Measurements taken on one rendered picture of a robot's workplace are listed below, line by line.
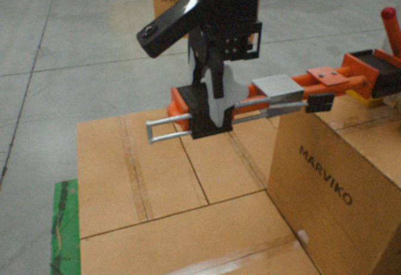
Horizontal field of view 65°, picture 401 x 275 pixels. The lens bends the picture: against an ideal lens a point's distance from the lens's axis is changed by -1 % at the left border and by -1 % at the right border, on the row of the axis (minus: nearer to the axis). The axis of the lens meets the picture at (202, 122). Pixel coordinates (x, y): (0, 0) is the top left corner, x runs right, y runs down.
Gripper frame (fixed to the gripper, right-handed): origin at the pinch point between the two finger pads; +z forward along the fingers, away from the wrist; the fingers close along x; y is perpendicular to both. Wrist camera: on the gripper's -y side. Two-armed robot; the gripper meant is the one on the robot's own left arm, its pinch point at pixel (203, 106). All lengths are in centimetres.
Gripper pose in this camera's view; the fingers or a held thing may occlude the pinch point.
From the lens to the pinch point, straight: 51.1
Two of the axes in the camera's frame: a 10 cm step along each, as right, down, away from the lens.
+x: -3.5, -5.5, 7.6
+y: 9.4, -2.1, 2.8
